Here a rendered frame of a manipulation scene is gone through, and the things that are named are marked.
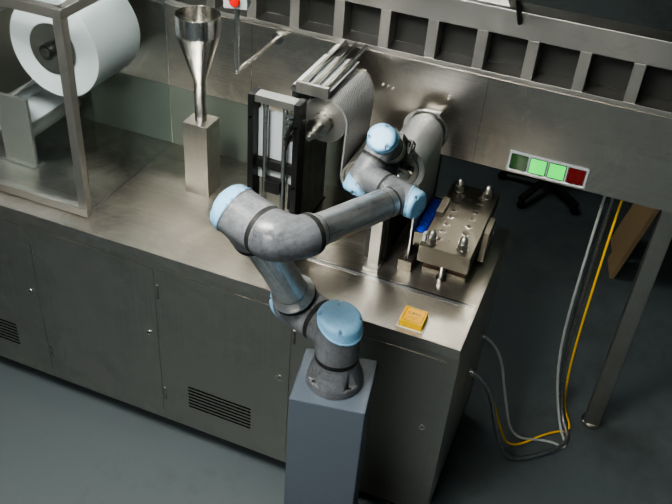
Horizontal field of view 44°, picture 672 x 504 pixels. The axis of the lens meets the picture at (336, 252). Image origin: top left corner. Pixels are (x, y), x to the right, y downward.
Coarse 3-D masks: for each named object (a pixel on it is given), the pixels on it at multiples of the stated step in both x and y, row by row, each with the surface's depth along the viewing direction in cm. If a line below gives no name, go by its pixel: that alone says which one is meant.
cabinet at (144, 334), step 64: (0, 256) 291; (64, 256) 278; (128, 256) 266; (0, 320) 313; (64, 320) 298; (128, 320) 284; (192, 320) 271; (256, 320) 260; (128, 384) 305; (192, 384) 290; (256, 384) 277; (384, 384) 254; (448, 384) 244; (256, 448) 297; (384, 448) 270; (448, 448) 297
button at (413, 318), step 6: (408, 306) 241; (408, 312) 239; (414, 312) 239; (420, 312) 240; (426, 312) 240; (402, 318) 237; (408, 318) 237; (414, 318) 237; (420, 318) 238; (426, 318) 239; (402, 324) 237; (408, 324) 236; (414, 324) 236; (420, 324) 235; (420, 330) 236
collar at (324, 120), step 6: (318, 114) 239; (324, 114) 239; (312, 120) 237; (318, 120) 236; (324, 120) 237; (330, 120) 240; (306, 126) 239; (324, 126) 236; (330, 126) 239; (324, 132) 237; (318, 138) 239
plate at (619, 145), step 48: (240, 48) 277; (288, 48) 271; (240, 96) 288; (384, 96) 267; (432, 96) 260; (480, 96) 254; (528, 96) 249; (576, 96) 243; (480, 144) 263; (528, 144) 257; (576, 144) 251; (624, 144) 246; (624, 192) 254
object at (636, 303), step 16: (656, 224) 274; (656, 240) 276; (656, 256) 279; (640, 272) 285; (656, 272) 283; (640, 288) 288; (640, 304) 292; (624, 320) 298; (624, 336) 302; (608, 352) 311; (624, 352) 306; (608, 368) 312; (608, 384) 317; (592, 400) 324; (592, 416) 328
